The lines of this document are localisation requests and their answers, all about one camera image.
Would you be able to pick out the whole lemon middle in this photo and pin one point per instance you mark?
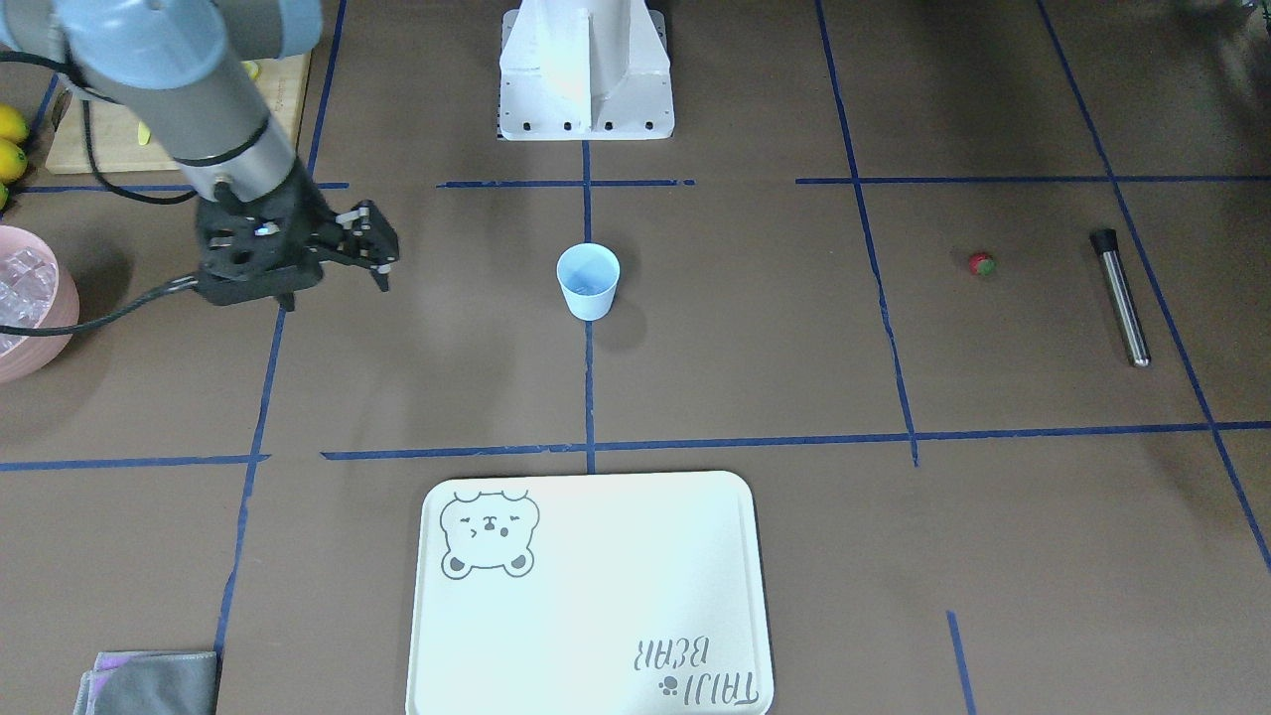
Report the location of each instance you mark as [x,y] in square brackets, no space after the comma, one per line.
[14,126]

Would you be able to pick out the grey folded cloth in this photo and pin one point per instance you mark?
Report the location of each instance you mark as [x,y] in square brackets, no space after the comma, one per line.
[150,682]

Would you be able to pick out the cream bear tray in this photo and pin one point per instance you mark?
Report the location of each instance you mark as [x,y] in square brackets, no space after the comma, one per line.
[590,594]

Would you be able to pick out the whole lemon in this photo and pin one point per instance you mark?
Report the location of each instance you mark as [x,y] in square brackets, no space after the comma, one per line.
[14,162]
[14,126]

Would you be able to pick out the steel muddler black tip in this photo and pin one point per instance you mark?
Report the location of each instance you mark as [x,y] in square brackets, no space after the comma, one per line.
[1105,245]

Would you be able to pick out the wooden cutting board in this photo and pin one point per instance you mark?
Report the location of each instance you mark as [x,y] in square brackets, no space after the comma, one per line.
[116,130]

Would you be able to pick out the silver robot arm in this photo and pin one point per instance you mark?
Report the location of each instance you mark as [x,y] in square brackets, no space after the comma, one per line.
[179,67]

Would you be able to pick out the clear ice cubes pile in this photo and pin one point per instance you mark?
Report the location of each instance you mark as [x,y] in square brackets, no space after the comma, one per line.
[28,288]

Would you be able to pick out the light blue plastic cup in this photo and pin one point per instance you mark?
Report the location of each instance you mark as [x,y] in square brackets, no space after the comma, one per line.
[588,275]

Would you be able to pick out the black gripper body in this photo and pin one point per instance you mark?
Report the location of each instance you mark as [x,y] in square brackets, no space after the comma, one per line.
[306,210]

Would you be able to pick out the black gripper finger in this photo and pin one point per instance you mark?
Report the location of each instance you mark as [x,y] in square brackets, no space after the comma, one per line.
[377,264]
[367,235]

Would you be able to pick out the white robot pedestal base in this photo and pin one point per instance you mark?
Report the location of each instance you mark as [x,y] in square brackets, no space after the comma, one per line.
[584,71]

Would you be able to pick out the red strawberry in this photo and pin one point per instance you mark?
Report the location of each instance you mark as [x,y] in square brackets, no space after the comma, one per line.
[982,264]

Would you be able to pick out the pink bowl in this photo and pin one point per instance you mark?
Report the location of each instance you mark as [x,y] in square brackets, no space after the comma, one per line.
[23,355]

